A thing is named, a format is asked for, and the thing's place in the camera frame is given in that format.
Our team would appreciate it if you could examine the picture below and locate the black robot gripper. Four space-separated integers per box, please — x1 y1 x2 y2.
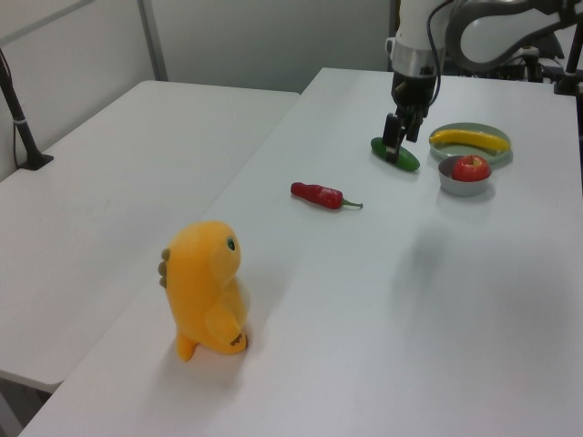
381 71 441 166

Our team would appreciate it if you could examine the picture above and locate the yellow toy banana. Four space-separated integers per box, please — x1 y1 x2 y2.
429 128 510 154

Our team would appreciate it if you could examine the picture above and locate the pale green plastic plate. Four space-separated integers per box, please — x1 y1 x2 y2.
429 122 515 168

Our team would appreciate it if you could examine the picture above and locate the green toy cucumber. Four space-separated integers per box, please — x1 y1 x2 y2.
370 137 421 173

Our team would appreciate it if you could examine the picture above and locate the red toy apple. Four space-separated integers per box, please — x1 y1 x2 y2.
451 154 493 183

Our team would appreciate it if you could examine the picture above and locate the grey metal bowl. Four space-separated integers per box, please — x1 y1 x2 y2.
437 155 497 198

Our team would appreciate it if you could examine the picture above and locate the red toy chili pepper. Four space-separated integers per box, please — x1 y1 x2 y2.
290 181 364 213

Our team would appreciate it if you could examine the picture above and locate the dark background desk equipment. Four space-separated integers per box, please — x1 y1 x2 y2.
489 31 568 84

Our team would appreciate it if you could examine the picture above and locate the black stand pole with clamp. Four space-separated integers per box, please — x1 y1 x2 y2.
553 34 583 96

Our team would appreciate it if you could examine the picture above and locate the orange plush dinosaur toy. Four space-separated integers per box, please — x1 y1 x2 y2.
159 219 253 363

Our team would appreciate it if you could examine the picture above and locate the black pole with flat base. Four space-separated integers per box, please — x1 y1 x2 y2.
0 47 55 171

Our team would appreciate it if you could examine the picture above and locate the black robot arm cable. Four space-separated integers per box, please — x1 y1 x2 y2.
426 0 456 108

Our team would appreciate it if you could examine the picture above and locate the grey partition wall post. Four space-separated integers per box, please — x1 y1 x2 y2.
136 0 169 84

